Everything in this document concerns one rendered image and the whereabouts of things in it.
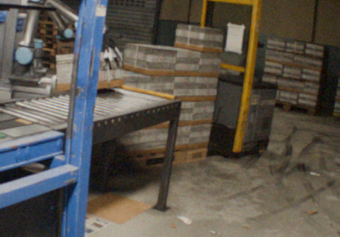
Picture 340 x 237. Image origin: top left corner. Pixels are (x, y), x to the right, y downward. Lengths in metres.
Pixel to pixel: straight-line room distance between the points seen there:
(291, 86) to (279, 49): 0.72
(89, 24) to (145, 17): 9.59
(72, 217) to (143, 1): 9.71
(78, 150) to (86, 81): 0.28
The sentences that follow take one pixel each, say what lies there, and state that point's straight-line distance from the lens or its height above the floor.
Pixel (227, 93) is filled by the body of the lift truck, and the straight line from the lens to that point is 5.05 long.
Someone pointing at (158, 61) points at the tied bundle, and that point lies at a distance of 4.03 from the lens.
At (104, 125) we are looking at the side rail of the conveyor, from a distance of 2.35.
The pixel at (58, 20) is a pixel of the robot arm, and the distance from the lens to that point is 3.79.
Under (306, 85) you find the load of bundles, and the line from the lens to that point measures 8.55.
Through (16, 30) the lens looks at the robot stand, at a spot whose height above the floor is 1.13.
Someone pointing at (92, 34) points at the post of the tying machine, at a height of 1.22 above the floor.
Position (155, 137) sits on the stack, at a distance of 4.19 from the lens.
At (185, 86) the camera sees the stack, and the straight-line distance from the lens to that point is 4.30.
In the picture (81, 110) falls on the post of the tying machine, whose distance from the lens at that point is 1.83.
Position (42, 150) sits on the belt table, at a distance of 1.91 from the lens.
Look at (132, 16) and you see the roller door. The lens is 11.54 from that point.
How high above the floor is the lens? 1.31
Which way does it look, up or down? 7 degrees down
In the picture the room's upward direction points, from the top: 7 degrees clockwise
